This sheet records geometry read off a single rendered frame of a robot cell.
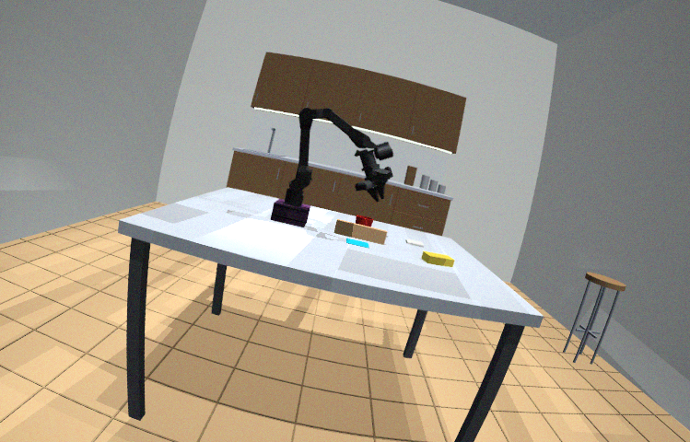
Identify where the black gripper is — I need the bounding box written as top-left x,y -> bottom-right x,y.
355,162 -> 387,202

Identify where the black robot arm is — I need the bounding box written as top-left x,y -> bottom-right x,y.
283,108 -> 393,207

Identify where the tan long rectangular bar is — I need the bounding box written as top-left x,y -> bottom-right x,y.
334,219 -> 388,245

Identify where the yellow flat block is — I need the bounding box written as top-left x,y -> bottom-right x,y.
422,251 -> 455,267

